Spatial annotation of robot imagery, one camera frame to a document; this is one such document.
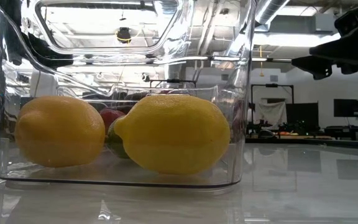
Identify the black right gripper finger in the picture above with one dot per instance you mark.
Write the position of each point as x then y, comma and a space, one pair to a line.
319, 63
346, 45

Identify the yellow lemon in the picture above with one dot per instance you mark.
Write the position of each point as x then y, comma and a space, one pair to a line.
59, 130
172, 133

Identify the red apple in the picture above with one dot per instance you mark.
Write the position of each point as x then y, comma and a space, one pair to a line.
109, 116

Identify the green lime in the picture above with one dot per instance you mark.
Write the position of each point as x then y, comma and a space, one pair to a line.
117, 144

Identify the black background robot arm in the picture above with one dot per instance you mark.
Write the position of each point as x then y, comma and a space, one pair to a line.
256, 127

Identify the grey ceiling box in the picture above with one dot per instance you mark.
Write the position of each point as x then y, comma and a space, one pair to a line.
323, 22

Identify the black panel screen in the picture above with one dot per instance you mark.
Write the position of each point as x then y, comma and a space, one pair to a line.
303, 115

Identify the white hanging cloth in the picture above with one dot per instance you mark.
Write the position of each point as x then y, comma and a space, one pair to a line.
270, 113

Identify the black desk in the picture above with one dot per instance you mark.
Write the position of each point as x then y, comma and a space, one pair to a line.
342, 130

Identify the clear plastic bin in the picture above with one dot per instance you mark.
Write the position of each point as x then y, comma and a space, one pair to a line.
210, 102
73, 177

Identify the metal frame bar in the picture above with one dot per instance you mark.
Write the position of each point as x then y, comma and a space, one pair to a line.
272, 59

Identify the black frame stand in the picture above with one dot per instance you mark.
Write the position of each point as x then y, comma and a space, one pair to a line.
172, 81
272, 86

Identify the black wall monitor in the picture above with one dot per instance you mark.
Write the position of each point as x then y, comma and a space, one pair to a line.
346, 108

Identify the silver ventilation duct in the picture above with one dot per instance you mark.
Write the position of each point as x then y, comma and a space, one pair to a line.
269, 11

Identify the black overhead camera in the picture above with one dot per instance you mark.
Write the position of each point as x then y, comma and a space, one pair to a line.
124, 35

